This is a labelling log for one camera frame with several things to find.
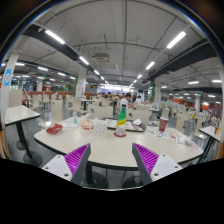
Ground green drink bottle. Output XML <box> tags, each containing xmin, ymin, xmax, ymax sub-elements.
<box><xmin>115</xmin><ymin>105</ymin><xmax>128</xmax><ymax>138</ymax></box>

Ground group of ceiling lights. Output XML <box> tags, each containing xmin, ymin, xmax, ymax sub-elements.
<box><xmin>1</xmin><ymin>29</ymin><xmax>223</xmax><ymax>101</ymax></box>

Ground white side table, black leg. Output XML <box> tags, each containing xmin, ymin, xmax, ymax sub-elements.
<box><xmin>3</xmin><ymin>105</ymin><xmax>44</xmax><ymax>167</ymax></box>
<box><xmin>199</xmin><ymin>125</ymin><xmax>224</xmax><ymax>164</ymax></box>

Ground printed paper flyer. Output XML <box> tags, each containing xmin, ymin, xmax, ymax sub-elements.
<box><xmin>145</xmin><ymin>128</ymin><xmax>171</xmax><ymax>139</ymax></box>

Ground dark food tray, paper liner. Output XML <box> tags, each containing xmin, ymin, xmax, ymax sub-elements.
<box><xmin>105</xmin><ymin>117</ymin><xmax>147</xmax><ymax>133</ymax></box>

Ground white paper leaflet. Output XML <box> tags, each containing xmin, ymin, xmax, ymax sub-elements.
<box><xmin>61</xmin><ymin>118</ymin><xmax>80</xmax><ymax>129</ymax></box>

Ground red paper cup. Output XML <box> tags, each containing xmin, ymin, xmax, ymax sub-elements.
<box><xmin>158</xmin><ymin>116</ymin><xmax>170</xmax><ymax>133</ymax></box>

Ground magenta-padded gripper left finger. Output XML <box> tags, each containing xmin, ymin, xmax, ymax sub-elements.
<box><xmin>41</xmin><ymin>142</ymin><xmax>92</xmax><ymax>186</ymax></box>

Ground small printed paper slips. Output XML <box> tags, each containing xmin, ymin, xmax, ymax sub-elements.
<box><xmin>176</xmin><ymin>133</ymin><xmax>201</xmax><ymax>152</ymax></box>

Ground red pouch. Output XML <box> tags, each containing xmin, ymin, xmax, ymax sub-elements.
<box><xmin>45</xmin><ymin>123</ymin><xmax>64</xmax><ymax>136</ymax></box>

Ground group of beige chairs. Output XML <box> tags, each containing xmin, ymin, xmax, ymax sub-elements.
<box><xmin>8</xmin><ymin>88</ymin><xmax>221</xmax><ymax>134</ymax></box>

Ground ceiling air conditioner unit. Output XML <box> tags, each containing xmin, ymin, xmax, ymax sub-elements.
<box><xmin>92</xmin><ymin>52</ymin><xmax>111</xmax><ymax>65</ymax></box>

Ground crumpled food wrapper bag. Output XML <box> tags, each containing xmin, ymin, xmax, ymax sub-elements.
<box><xmin>79</xmin><ymin>113</ymin><xmax>96</xmax><ymax>131</ymax></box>

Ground person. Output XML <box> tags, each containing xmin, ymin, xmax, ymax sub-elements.
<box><xmin>119</xmin><ymin>92</ymin><xmax>134</xmax><ymax>109</ymax></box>

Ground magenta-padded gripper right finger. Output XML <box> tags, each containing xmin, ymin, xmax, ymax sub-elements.
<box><xmin>131</xmin><ymin>142</ymin><xmax>183</xmax><ymax>186</ymax></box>

